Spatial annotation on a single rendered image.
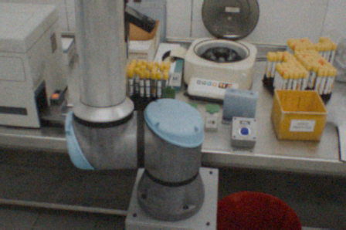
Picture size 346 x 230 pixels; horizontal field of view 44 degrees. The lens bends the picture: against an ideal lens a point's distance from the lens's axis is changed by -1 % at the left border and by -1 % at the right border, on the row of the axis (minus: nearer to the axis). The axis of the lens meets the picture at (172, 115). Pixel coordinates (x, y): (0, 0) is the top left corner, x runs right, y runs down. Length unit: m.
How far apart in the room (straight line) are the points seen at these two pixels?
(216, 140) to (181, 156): 0.46
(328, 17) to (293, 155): 0.72
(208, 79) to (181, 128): 0.69
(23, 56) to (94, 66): 0.52
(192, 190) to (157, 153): 0.13
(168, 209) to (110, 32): 0.39
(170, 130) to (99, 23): 0.23
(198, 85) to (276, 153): 0.38
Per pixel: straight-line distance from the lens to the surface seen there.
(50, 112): 1.36
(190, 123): 0.81
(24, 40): 1.23
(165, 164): 0.83
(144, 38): 1.74
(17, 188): 2.10
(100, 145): 0.80
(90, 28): 0.73
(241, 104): 1.32
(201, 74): 1.46
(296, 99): 1.39
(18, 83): 1.29
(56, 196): 2.01
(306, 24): 1.79
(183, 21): 1.77
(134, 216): 0.93
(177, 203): 0.90
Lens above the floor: 1.63
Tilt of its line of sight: 33 degrees down
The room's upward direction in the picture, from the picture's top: 1 degrees clockwise
